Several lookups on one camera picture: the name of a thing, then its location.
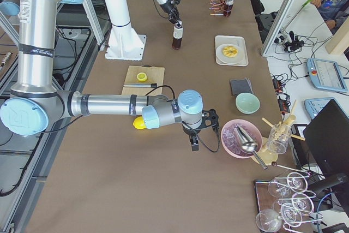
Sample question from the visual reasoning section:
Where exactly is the copper wire bottle rack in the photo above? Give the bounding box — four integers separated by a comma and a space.
208, 0, 225, 16

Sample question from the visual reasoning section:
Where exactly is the mint green bowl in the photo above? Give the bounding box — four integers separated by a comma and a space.
236, 93, 260, 115

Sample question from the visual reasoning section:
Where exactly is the white round plate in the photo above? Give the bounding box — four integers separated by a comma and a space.
216, 44, 243, 64

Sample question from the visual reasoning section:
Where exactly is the tea bottle in rack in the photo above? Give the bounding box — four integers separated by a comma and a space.
223, 0, 234, 17

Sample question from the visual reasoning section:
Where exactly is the wine glass on rack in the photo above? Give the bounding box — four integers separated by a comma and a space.
267, 172, 308, 198

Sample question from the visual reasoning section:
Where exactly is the silver knife black handle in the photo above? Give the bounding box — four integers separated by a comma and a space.
123, 83, 158, 88

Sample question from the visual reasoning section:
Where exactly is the wooden cutting board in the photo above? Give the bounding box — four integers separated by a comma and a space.
122, 65, 165, 95

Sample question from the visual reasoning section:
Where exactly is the cream serving tray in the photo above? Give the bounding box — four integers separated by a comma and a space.
215, 35, 248, 67

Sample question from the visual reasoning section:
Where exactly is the orange black power hub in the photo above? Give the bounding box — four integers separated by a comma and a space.
272, 77, 291, 113

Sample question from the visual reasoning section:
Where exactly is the tea bottle white cap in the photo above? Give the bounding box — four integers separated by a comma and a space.
172, 25, 183, 50

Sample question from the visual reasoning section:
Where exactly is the halved lemon on board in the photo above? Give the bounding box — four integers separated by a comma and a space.
136, 72, 148, 82

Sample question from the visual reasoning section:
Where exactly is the glazed ring donut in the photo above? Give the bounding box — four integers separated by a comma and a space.
222, 46, 239, 58

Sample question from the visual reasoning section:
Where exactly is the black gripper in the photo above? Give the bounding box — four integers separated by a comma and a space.
162, 0, 182, 27
182, 123, 199, 151

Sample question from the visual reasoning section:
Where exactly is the black computer monitor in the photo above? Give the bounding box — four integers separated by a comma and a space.
304, 99, 348, 201

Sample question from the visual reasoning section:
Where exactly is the wooden mug tree stand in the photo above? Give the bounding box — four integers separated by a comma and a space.
262, 100, 305, 154

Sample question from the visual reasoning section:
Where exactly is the whole yellow lemon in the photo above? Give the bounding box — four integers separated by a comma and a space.
133, 116, 146, 130

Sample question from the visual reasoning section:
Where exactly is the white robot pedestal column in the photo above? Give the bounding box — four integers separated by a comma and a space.
105, 0, 146, 61

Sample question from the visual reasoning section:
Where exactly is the metal ice scoop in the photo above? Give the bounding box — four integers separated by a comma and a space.
235, 126, 267, 169

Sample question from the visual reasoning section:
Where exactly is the blue teach pendant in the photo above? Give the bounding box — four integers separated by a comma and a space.
304, 97, 343, 120
306, 58, 348, 93

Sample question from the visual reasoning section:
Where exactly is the clear glass jar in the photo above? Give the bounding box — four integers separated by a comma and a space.
266, 123, 291, 154

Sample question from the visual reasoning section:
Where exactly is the dark grey folded cloth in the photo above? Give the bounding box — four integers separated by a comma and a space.
230, 78, 253, 96

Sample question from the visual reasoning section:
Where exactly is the aluminium frame post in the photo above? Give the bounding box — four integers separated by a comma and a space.
261, 0, 294, 57

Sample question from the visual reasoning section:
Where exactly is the pink bowl with ice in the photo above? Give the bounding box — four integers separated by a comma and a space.
221, 119, 262, 159

